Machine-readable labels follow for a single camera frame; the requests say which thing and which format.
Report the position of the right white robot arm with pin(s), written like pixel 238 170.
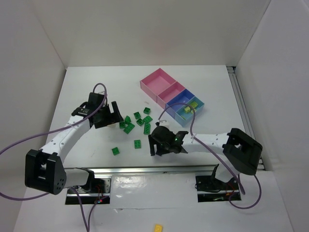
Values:
pixel 237 152

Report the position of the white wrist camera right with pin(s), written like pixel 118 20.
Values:
pixel 163 123

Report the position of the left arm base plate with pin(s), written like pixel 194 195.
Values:
pixel 99 193

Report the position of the aluminium rail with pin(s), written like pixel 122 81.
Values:
pixel 154 170
pixel 240 101

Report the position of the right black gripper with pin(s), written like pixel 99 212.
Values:
pixel 154 144

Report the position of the green sloped lego brick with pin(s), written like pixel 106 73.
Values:
pixel 127 120

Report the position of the long yellow-green lego brick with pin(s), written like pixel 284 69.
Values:
pixel 187 109

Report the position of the yellow lego brick foreground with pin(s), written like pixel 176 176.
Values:
pixel 158 228

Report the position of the beige lego brick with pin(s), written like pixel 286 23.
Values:
pixel 112 125

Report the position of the aluminium rail right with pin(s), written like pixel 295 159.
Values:
pixel 240 101

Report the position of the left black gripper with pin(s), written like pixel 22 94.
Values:
pixel 112 116

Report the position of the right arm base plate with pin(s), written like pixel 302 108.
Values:
pixel 212 190

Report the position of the green lego brick top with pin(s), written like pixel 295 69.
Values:
pixel 146 110

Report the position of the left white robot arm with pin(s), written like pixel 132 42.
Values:
pixel 44 168

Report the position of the aluminium rail front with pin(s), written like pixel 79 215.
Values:
pixel 154 170

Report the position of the pink and blue sorting tray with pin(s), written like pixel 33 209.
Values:
pixel 171 95

